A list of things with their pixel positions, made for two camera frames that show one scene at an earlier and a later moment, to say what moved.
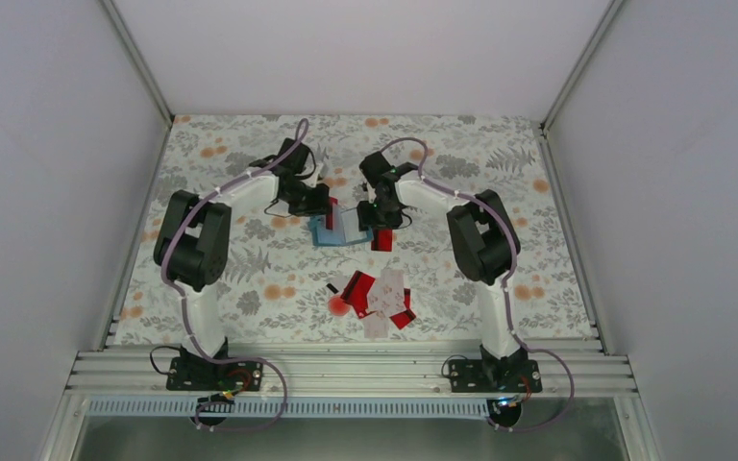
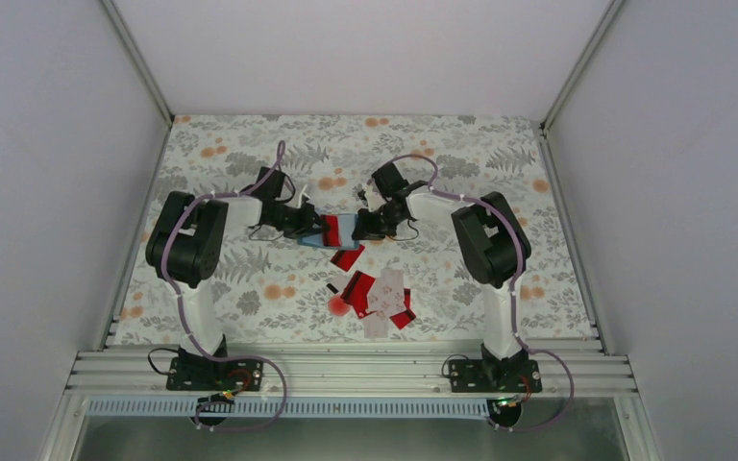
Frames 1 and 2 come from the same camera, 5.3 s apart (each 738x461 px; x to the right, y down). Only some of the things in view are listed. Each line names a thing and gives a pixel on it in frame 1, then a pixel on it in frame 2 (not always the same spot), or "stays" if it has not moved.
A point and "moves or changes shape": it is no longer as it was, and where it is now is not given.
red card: x=329 y=214 to x=332 y=236
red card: x=403 y=318 stays
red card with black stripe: x=356 y=293 stays
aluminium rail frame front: x=566 y=374 stays
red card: x=381 y=239 to x=346 y=258
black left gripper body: x=302 y=203 to x=293 y=226
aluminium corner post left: x=136 y=61 stays
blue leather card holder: x=349 y=232 moves or changes shape
